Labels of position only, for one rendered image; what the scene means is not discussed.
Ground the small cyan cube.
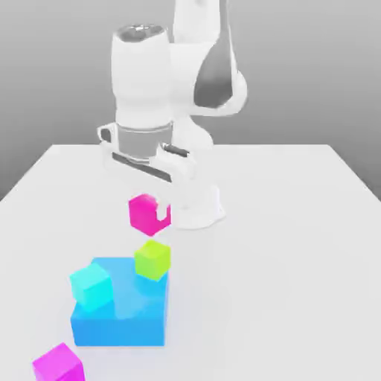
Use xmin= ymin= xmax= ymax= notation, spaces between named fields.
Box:
xmin=68 ymin=261 xmax=115 ymax=313

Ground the large blue box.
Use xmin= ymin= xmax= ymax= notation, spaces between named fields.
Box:
xmin=69 ymin=256 xmax=170 ymax=348

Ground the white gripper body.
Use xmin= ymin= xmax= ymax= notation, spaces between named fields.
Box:
xmin=102 ymin=144 xmax=196 ymax=196

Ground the small magenta cube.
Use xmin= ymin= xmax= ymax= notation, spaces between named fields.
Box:
xmin=31 ymin=342 xmax=86 ymax=381

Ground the small green cube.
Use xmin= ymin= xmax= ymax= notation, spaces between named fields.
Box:
xmin=133 ymin=239 xmax=172 ymax=282

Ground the small pink cube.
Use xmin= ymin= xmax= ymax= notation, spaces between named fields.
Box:
xmin=128 ymin=193 xmax=172 ymax=237

